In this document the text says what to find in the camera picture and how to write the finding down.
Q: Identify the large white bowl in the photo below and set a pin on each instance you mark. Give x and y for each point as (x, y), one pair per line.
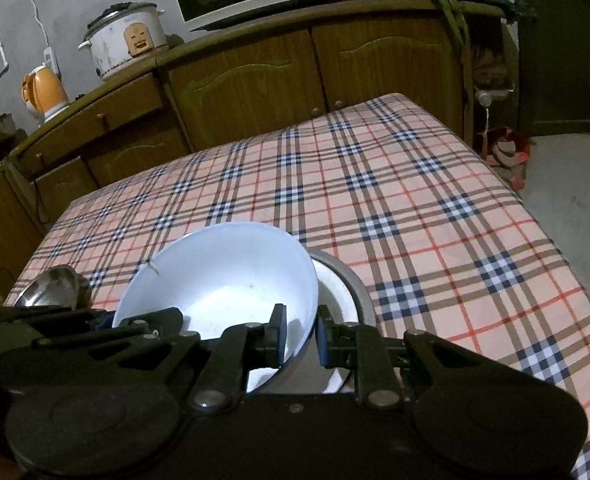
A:
(235, 280)

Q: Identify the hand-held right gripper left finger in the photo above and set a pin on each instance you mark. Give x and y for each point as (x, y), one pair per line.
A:
(278, 332)

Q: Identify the wooden kitchen cabinet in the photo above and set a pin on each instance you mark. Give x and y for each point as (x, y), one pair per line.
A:
(255, 85)

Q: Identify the white rice cooker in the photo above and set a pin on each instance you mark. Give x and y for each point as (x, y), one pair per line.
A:
(120, 42)

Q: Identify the small steel bowl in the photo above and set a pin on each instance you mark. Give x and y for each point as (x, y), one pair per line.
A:
(50, 287)

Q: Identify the dark door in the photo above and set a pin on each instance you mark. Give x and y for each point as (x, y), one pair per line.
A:
(557, 50)

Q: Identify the plaid tablecloth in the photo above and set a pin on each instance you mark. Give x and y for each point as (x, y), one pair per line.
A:
(400, 220)

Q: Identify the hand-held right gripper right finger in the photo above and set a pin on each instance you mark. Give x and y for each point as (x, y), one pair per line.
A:
(323, 340)

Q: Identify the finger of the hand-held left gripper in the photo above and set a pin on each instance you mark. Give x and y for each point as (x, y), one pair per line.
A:
(145, 321)

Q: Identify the orange electric kettle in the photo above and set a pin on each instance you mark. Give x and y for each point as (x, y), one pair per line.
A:
(45, 92)

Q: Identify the white power strip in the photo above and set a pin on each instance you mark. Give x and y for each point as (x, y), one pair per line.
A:
(50, 59)

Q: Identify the red plastic bag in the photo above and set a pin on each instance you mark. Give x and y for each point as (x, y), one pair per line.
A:
(507, 152)

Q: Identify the small white bowl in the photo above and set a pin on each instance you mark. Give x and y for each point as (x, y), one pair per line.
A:
(347, 292)

